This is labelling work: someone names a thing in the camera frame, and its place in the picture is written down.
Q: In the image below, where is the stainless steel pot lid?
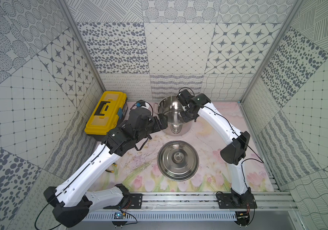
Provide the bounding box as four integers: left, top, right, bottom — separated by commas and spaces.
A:
157, 140, 199, 181

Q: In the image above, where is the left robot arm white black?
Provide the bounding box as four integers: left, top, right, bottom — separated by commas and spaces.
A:
44, 107, 168, 228

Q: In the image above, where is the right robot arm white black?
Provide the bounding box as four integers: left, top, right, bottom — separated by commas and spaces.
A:
176, 87, 251, 197

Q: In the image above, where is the yellow black toolbox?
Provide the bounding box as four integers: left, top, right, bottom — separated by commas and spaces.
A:
84, 91, 128, 141

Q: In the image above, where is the left circuit board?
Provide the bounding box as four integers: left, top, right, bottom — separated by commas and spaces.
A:
114, 212, 126, 219

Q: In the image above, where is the circuit board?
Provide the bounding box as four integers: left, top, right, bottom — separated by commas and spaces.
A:
236, 212, 250, 222
114, 212, 126, 219

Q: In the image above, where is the right circuit board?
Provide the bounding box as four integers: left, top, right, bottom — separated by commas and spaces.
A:
236, 212, 250, 222

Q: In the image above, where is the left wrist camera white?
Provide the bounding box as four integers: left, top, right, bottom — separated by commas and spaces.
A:
134, 100, 150, 110

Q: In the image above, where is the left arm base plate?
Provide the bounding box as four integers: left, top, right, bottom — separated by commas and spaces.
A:
104, 193, 143, 210

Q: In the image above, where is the aluminium mounting rail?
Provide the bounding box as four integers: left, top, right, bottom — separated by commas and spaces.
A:
128, 192, 297, 211

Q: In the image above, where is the white slotted cable duct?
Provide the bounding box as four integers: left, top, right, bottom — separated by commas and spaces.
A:
83, 210, 236, 222

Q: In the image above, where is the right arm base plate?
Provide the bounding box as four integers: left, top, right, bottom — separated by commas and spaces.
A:
216, 192, 257, 209

